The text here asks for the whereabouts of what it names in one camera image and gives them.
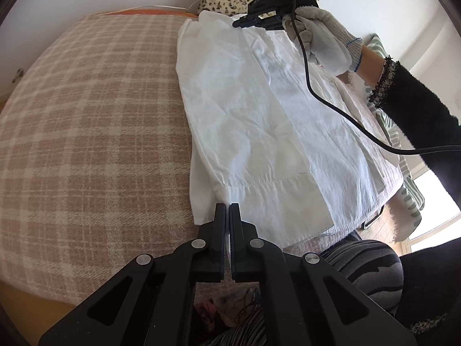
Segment person's right hand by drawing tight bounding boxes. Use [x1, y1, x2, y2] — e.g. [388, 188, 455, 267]
[283, 5, 364, 76]

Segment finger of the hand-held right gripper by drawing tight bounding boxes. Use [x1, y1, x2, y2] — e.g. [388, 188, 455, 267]
[232, 14, 289, 31]
[247, 0, 289, 16]

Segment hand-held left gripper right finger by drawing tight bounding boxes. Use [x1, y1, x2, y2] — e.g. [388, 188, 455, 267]
[230, 203, 418, 346]

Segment person's zebra striped pants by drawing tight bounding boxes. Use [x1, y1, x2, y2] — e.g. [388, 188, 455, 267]
[200, 240, 405, 346]

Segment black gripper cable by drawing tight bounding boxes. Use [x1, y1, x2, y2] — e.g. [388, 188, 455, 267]
[291, 7, 461, 155]

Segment green striped cloth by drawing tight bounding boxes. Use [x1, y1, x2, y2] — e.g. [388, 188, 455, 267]
[364, 33, 426, 227]

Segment person's black top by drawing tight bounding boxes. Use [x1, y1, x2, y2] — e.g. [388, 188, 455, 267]
[398, 238, 461, 337]

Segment orange bed sheet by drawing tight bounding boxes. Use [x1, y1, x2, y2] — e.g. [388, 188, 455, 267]
[95, 7, 200, 18]

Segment thin white cable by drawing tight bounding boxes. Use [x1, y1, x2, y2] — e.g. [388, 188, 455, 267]
[97, 3, 199, 16]

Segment white shirt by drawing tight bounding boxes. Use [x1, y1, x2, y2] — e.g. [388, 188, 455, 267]
[175, 10, 404, 249]

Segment person's right forearm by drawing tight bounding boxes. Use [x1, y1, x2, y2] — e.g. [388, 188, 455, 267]
[351, 45, 461, 220]

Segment pink plaid blanket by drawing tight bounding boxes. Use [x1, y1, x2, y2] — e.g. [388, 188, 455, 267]
[0, 12, 404, 307]

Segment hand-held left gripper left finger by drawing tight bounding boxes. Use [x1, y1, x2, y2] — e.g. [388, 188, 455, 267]
[38, 203, 227, 346]

